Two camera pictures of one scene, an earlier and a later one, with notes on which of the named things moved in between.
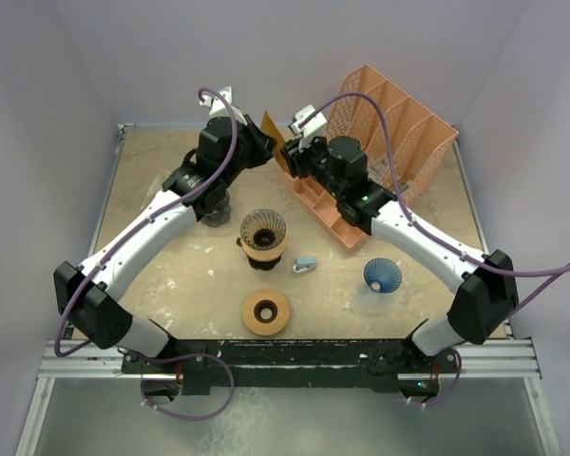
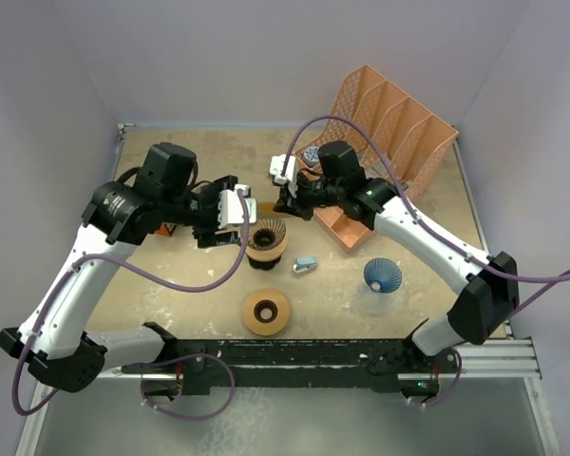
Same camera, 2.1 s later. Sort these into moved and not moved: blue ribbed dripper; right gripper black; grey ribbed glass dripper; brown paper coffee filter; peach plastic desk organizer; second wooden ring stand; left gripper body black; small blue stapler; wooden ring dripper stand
Moved: right gripper black; left gripper body black; brown paper coffee filter
Not moved: small blue stapler; grey ribbed glass dripper; peach plastic desk organizer; second wooden ring stand; wooden ring dripper stand; blue ribbed dripper
